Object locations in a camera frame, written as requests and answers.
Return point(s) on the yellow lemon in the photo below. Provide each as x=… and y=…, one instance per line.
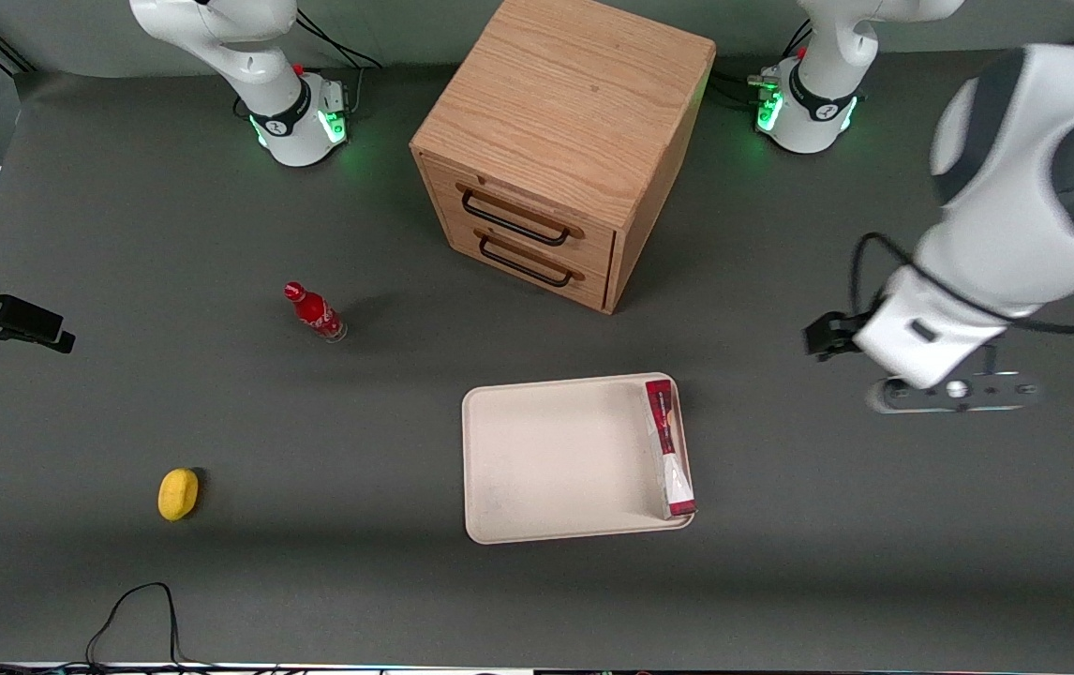
x=178, y=494

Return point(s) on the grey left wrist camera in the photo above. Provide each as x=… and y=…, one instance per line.
x=1006, y=390

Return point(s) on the wooden drawer front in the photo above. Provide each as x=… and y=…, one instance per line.
x=595, y=293
x=595, y=246

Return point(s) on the beige rectangular tray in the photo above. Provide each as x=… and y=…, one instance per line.
x=556, y=459

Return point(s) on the grey base connector block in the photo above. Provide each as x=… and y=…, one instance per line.
x=764, y=82

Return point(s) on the red cola bottle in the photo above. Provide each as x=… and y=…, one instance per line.
x=314, y=311

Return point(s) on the red cookie box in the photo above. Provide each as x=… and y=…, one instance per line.
x=668, y=441

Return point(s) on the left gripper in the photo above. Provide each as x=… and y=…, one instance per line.
x=830, y=334

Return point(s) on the wooden drawer cabinet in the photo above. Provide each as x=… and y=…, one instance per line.
x=574, y=94

